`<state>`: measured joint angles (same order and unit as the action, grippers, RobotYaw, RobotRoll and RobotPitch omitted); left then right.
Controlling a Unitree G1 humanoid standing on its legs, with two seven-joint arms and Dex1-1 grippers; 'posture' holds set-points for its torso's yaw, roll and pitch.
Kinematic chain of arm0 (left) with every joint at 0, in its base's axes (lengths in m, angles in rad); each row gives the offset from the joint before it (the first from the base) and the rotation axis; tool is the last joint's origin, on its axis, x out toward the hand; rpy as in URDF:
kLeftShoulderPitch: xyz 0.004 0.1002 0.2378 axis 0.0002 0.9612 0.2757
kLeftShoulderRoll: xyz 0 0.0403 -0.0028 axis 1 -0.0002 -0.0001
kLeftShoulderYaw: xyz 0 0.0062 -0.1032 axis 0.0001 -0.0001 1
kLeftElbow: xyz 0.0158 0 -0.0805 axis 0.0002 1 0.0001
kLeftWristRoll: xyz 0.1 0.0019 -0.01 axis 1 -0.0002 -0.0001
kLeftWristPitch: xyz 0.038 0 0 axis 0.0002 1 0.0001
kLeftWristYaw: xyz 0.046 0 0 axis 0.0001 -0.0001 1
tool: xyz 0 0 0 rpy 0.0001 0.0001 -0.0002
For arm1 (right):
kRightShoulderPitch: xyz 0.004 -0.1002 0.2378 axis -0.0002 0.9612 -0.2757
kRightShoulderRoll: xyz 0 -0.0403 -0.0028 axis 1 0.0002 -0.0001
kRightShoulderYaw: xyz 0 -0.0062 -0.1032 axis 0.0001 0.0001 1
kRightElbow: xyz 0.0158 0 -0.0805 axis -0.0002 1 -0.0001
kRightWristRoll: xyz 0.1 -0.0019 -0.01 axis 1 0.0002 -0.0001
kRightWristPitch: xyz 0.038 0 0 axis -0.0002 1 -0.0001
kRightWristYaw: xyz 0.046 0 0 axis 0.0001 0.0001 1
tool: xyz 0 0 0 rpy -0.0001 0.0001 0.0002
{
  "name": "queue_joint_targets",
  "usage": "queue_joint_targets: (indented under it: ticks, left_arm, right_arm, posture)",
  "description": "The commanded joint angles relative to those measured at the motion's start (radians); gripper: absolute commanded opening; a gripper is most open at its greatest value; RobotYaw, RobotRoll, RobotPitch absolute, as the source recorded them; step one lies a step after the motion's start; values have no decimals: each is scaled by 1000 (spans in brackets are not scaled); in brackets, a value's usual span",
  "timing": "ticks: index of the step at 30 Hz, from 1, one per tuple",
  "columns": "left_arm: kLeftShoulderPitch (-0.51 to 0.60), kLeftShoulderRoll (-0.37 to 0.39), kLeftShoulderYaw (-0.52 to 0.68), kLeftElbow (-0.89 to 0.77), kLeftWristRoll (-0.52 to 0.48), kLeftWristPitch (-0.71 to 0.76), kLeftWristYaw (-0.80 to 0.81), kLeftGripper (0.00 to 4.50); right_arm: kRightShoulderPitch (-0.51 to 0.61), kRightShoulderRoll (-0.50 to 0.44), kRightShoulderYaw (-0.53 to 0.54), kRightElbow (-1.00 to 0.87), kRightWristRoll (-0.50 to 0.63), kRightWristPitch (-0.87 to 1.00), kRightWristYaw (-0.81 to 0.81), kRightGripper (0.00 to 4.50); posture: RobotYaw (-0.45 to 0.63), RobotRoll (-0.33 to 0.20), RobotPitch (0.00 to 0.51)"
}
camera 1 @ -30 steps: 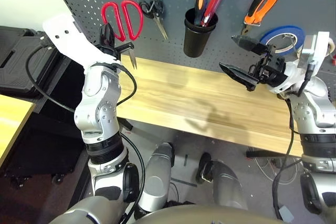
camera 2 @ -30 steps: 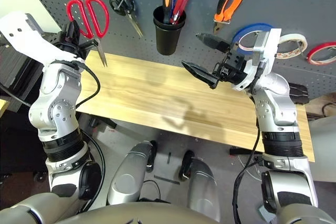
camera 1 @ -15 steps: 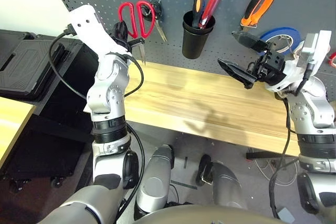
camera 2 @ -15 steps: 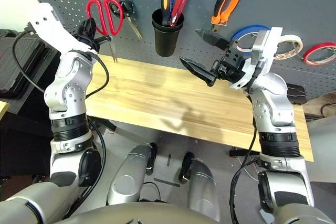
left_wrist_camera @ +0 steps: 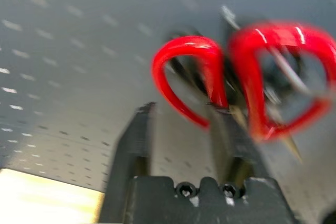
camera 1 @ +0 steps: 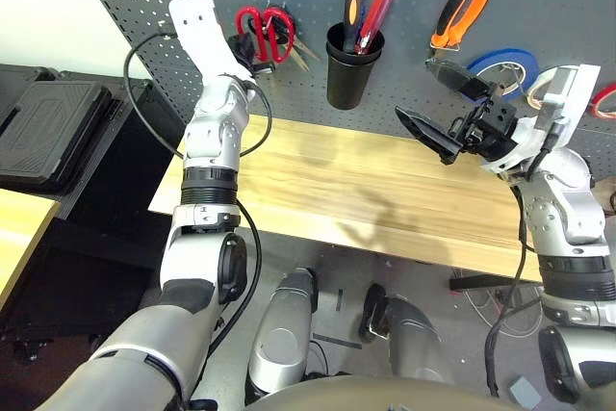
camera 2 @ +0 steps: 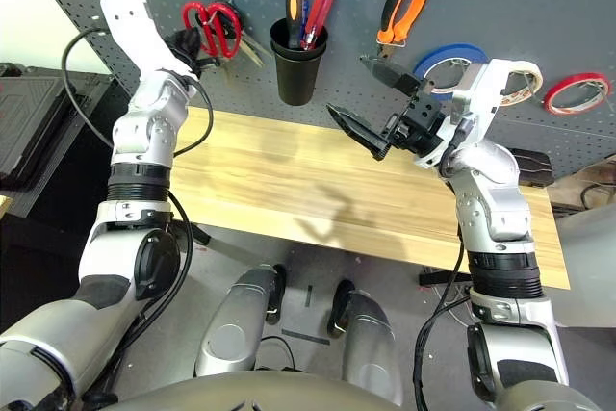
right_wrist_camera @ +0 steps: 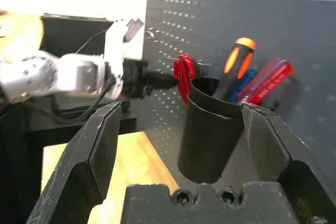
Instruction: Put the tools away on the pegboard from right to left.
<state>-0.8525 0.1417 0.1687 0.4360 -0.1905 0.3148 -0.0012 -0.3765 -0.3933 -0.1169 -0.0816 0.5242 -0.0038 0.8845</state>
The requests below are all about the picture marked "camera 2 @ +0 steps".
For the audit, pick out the red tape roll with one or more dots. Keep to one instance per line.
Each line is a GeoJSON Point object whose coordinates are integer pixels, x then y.
{"type": "Point", "coordinates": [577, 78]}

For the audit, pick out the large black flight case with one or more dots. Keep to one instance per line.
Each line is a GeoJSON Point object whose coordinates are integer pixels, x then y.
{"type": "Point", "coordinates": [96, 108]}

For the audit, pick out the silver right robot leg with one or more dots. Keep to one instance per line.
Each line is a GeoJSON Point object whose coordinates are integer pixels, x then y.
{"type": "Point", "coordinates": [370, 343]}

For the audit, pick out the light wooden board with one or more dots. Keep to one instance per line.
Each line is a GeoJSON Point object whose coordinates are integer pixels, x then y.
{"type": "Point", "coordinates": [5, 206]}

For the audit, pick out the black left robot foot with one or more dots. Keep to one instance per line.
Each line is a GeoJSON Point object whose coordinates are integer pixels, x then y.
{"type": "Point", "coordinates": [276, 290]}

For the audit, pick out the silver robot leg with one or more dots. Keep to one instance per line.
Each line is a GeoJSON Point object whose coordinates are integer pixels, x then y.
{"type": "Point", "coordinates": [231, 329]}
{"type": "Point", "coordinates": [370, 343]}

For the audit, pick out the silver left robot leg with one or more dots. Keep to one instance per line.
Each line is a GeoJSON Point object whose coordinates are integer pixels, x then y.
{"type": "Point", "coordinates": [231, 329]}

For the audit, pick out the flat black tool case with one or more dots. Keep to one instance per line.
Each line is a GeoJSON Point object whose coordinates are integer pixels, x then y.
{"type": "Point", "coordinates": [534, 168]}

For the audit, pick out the black ribbed plastic case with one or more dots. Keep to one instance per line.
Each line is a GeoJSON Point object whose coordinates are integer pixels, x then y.
{"type": "Point", "coordinates": [29, 122]}

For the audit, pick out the white tape roll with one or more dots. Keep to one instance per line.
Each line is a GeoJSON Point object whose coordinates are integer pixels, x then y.
{"type": "Point", "coordinates": [529, 69]}

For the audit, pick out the long black floor tape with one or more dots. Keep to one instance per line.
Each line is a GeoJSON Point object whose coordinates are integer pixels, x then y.
{"type": "Point", "coordinates": [305, 336]}

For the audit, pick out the black plastic cup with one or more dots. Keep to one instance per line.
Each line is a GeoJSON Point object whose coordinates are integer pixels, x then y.
{"type": "Point", "coordinates": [298, 79]}

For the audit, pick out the grey robot torso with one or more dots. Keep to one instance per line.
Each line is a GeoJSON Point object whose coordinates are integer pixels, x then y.
{"type": "Point", "coordinates": [250, 394]}

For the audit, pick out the light grey chair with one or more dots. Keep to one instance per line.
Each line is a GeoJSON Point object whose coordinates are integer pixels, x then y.
{"type": "Point", "coordinates": [587, 262]}

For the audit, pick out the short black floor tape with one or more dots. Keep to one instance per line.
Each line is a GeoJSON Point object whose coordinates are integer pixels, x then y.
{"type": "Point", "coordinates": [308, 295]}

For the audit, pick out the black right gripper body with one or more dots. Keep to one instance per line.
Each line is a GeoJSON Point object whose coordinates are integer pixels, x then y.
{"type": "Point", "coordinates": [418, 124]}

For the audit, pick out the brown wooden platform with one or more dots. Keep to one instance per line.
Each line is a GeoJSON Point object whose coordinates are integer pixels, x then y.
{"type": "Point", "coordinates": [568, 185]}

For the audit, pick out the blue tape roll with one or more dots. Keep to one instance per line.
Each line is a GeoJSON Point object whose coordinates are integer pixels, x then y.
{"type": "Point", "coordinates": [447, 51]}

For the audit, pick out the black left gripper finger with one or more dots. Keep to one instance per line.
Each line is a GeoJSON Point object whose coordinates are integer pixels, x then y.
{"type": "Point", "coordinates": [196, 38]}
{"type": "Point", "coordinates": [208, 63]}

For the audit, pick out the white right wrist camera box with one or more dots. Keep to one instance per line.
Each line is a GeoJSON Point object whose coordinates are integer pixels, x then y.
{"type": "Point", "coordinates": [481, 93]}

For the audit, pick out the black table foot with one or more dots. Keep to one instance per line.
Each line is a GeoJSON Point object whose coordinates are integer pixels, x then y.
{"type": "Point", "coordinates": [197, 233]}
{"type": "Point", "coordinates": [443, 277]}

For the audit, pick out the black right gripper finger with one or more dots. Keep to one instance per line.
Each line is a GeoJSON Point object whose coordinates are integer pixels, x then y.
{"type": "Point", "coordinates": [390, 79]}
{"type": "Point", "coordinates": [361, 134]}

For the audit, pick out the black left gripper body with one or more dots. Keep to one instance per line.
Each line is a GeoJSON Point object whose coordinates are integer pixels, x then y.
{"type": "Point", "coordinates": [183, 47]}

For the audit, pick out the black robot foot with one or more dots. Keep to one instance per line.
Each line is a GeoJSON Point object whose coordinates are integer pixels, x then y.
{"type": "Point", "coordinates": [339, 305]}
{"type": "Point", "coordinates": [276, 290]}

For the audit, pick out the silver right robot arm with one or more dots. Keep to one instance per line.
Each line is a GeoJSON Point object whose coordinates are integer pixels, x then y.
{"type": "Point", "coordinates": [491, 175]}

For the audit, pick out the black right robot foot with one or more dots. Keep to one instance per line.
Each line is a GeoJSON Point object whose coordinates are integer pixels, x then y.
{"type": "Point", "coordinates": [339, 305]}

